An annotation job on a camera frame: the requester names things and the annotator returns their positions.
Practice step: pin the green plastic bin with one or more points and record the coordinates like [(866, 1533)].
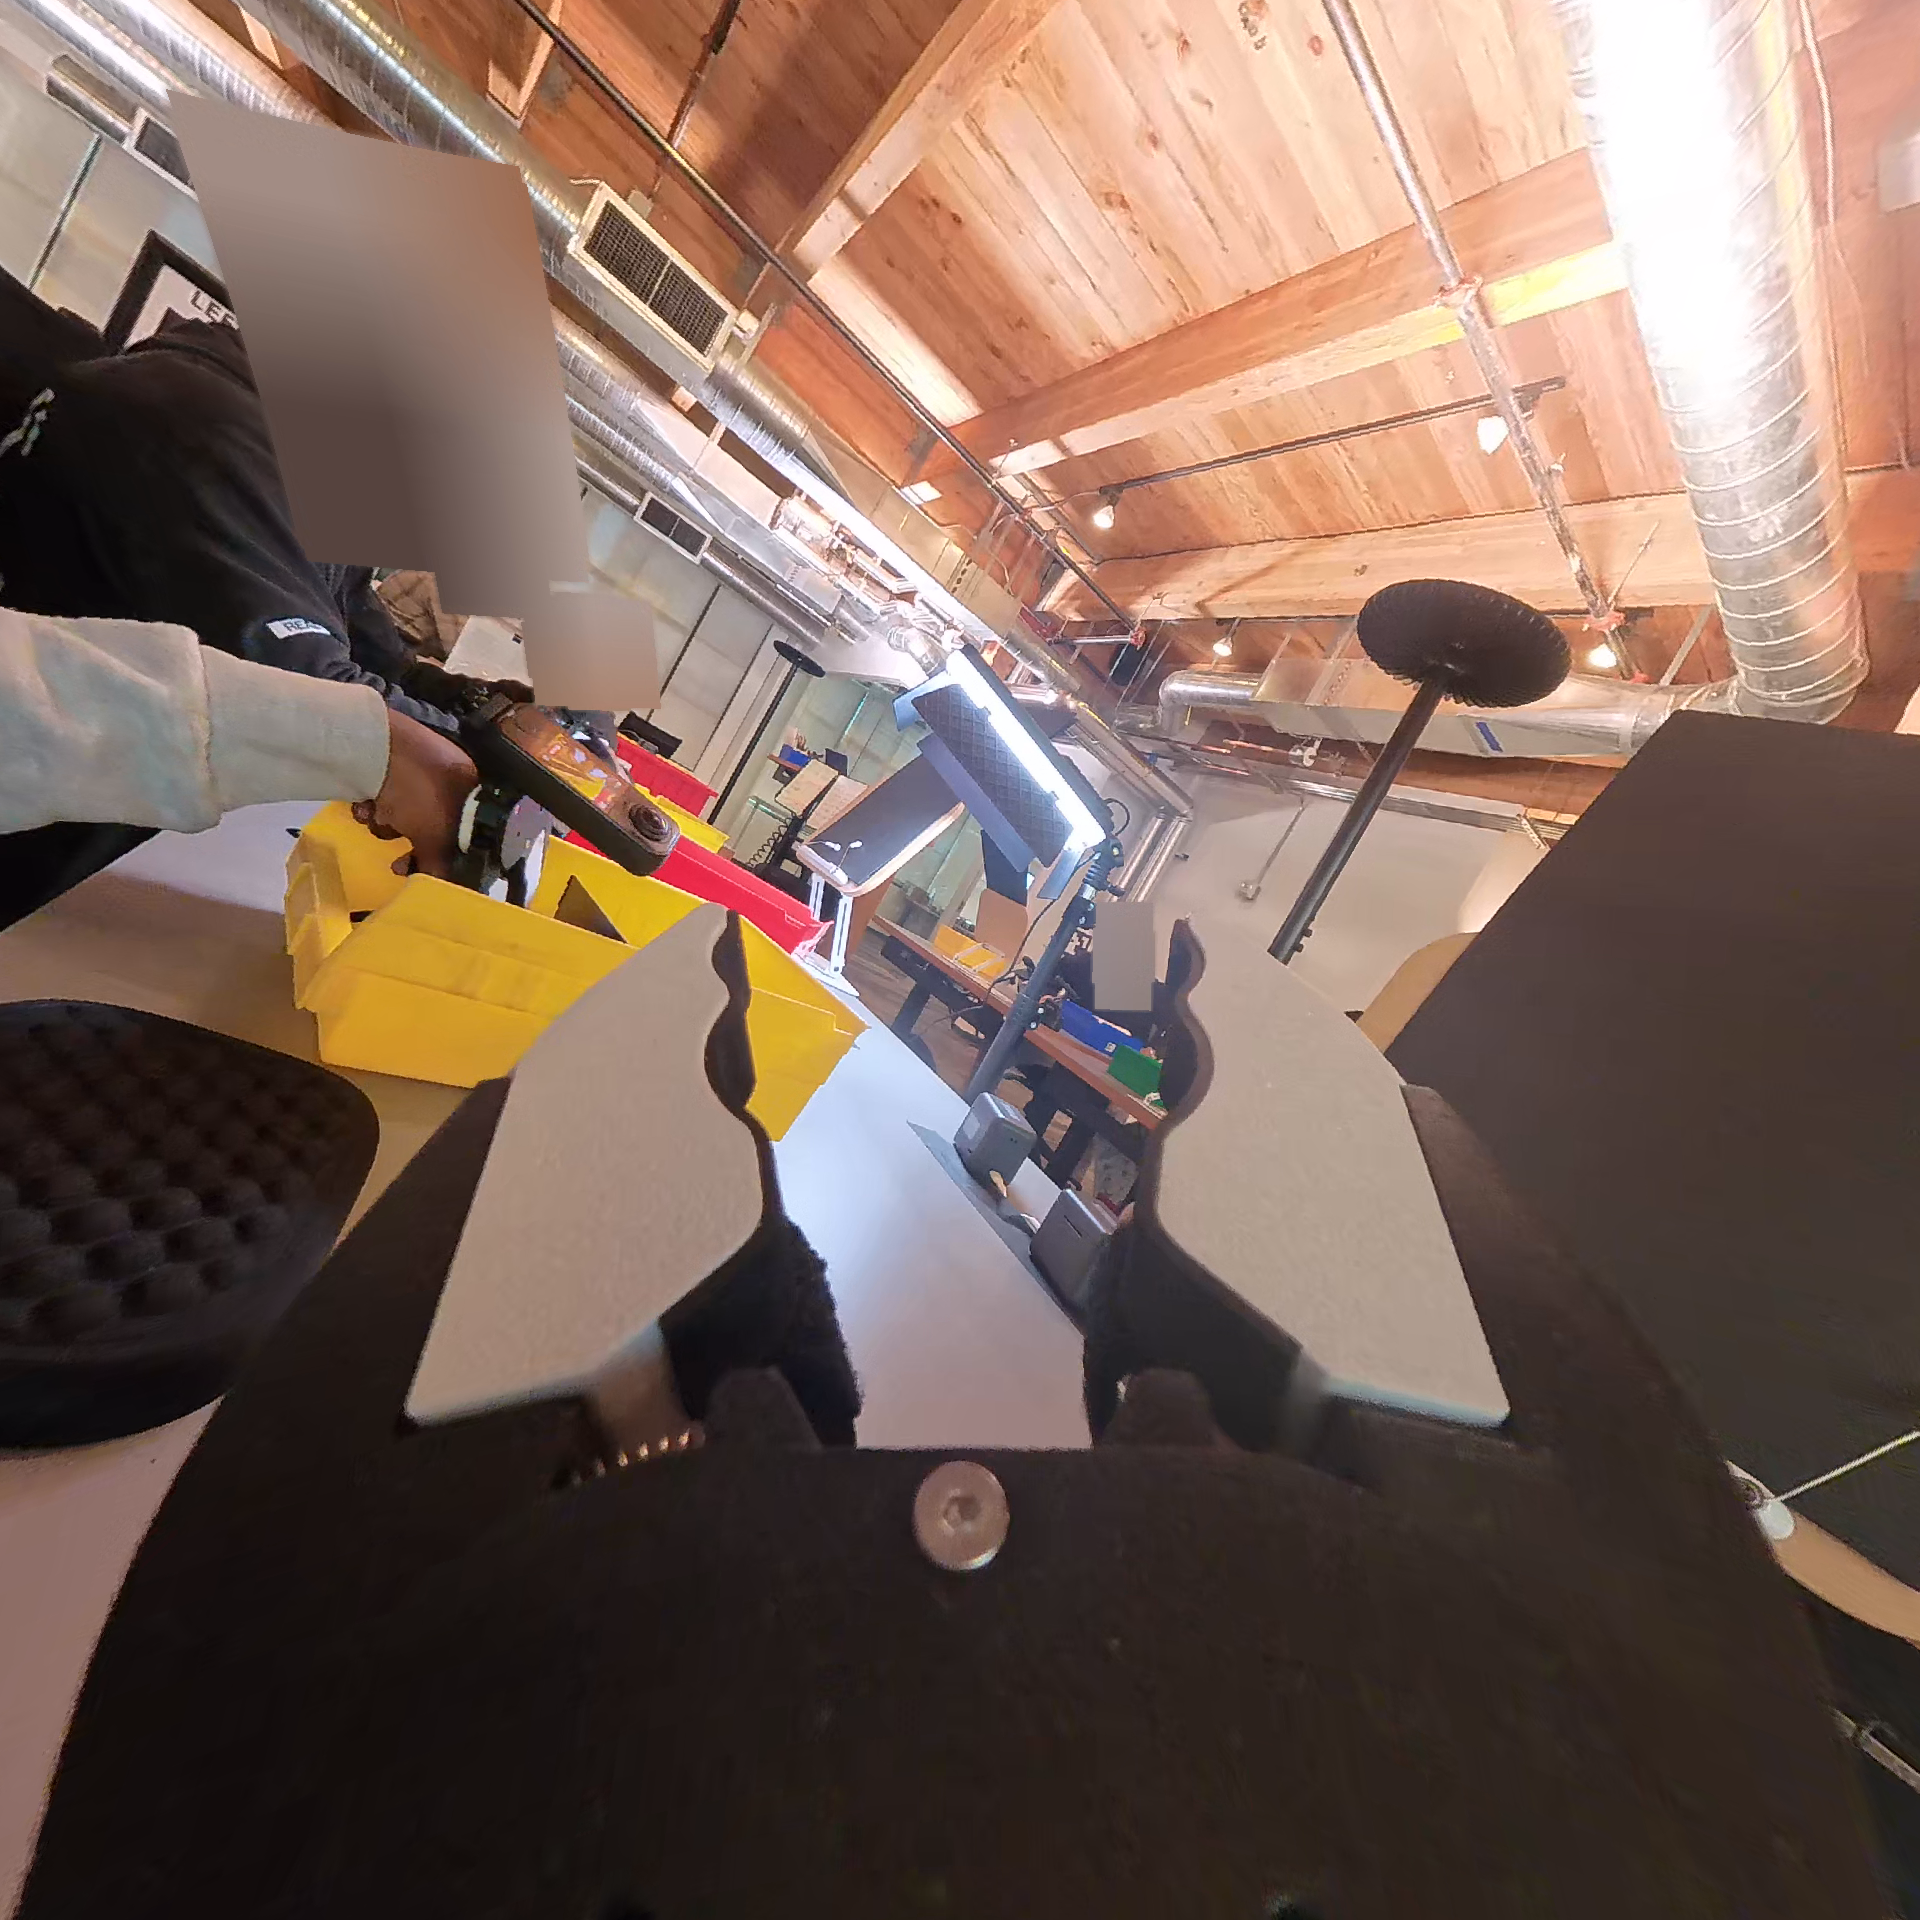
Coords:
[(1137, 1070)]

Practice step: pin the person's left forearm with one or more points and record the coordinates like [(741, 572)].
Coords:
[(149, 720)]

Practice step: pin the black framed marker sign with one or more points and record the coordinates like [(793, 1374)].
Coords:
[(149, 301)]

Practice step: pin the black foam wrist pad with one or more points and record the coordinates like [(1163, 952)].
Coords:
[(149, 1200)]

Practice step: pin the red plastic bin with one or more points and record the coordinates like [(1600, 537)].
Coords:
[(734, 885), (668, 781)]

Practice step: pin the overhead desk lamp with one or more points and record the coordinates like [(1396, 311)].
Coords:
[(1003, 765)]

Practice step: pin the black bin divider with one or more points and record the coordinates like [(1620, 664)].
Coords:
[(587, 915)]

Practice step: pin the black round-top light stand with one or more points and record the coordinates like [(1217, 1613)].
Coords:
[(795, 656), (1462, 645)]

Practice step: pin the black panel with wooden edge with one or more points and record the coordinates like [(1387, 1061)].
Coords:
[(1724, 1049), (884, 819)]

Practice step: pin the grey power adapter blocks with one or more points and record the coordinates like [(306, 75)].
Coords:
[(1008, 1230)]

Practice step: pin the silver air duct with vent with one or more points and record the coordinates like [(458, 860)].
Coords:
[(645, 284)]

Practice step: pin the wooden office desk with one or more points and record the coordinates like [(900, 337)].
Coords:
[(960, 979)]

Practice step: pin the yellow plastic bin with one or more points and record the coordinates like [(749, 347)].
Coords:
[(450, 975), (698, 830)]

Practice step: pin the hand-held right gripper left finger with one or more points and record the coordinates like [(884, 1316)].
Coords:
[(600, 1185)]

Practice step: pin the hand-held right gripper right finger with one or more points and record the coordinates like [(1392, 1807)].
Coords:
[(1306, 1200)]

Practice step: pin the blue plastic bin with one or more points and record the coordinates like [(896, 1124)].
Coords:
[(1102, 1027)]

